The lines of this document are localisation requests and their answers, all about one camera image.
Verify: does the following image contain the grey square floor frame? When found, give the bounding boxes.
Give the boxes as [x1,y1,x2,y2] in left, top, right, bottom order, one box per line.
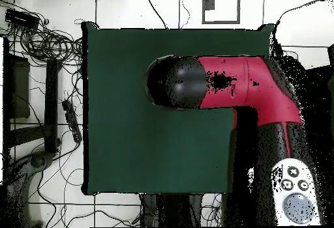
[202,0,241,25]

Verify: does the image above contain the tangled black cables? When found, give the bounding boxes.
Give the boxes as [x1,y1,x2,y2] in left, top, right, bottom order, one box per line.
[0,0,84,67]
[268,40,299,62]

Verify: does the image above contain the dark green table cloth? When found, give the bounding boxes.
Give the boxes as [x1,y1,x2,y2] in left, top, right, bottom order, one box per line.
[81,21,275,197]

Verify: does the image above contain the long black cable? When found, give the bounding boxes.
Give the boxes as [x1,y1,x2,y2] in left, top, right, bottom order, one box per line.
[142,0,169,30]

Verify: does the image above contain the black power strip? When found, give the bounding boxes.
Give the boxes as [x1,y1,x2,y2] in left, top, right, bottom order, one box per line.
[61,99,83,143]

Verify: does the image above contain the grey stand base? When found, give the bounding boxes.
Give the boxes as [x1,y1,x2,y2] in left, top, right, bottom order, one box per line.
[5,150,55,227]

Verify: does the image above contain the black electronics box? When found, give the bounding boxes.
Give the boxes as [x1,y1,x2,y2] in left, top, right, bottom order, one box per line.
[4,8,40,30]

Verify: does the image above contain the dark flat panel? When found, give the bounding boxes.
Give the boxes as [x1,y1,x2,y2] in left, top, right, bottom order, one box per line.
[3,53,31,119]

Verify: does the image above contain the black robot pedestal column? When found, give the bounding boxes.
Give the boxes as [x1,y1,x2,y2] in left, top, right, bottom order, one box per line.
[140,193,204,227]

